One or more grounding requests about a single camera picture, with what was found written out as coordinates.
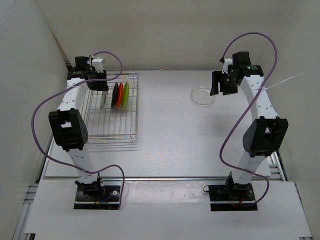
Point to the lime green plastic plate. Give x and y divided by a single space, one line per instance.
125 96

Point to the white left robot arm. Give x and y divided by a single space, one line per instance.
68 127

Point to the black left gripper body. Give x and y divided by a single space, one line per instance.
98 85

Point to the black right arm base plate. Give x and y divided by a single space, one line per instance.
230 199

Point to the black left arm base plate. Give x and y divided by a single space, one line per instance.
96 196

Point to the white cable tie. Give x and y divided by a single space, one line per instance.
282 81

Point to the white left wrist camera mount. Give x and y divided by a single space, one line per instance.
97 63

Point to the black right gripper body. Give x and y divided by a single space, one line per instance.
227 85

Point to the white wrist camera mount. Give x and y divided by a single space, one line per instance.
97 63
227 67

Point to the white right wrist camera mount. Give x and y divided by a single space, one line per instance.
227 67

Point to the clear textured glass plate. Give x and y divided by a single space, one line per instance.
200 96

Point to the aluminium table edge rail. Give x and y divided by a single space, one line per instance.
276 167

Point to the orange plastic plate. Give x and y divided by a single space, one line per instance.
120 95

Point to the chrome wire dish rack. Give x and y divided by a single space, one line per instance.
112 125

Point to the front aluminium rail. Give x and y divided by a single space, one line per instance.
181 178

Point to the black plastic plate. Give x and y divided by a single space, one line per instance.
115 93

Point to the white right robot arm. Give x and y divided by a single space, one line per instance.
262 138

